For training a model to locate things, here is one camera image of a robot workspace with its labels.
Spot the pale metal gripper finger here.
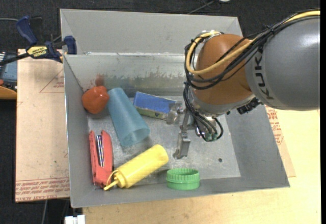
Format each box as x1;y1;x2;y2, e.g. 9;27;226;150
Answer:
173;132;191;160
167;107;183;125

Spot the orange-red toy pepper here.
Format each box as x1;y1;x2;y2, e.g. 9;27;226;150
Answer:
81;85;111;115

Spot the brown cardboard board, red print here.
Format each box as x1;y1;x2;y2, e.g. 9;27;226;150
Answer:
15;48;296;203

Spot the yellow squeeze bottle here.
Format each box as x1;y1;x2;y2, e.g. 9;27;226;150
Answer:
103;144;170;191

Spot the grey metal bin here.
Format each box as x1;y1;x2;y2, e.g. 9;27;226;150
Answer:
60;8;290;208

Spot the translucent blue plastic cup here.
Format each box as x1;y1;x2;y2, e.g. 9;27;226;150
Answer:
106;87;151;148

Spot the red stapler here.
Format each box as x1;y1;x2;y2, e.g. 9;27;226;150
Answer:
88;129;114;189

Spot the black cylinder on white bracket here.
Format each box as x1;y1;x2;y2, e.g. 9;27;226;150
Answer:
236;97;263;116

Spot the green plastic ring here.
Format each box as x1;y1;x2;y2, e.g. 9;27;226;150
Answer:
166;167;201;191

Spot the blue and green box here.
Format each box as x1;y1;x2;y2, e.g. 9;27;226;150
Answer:
133;91;179;120

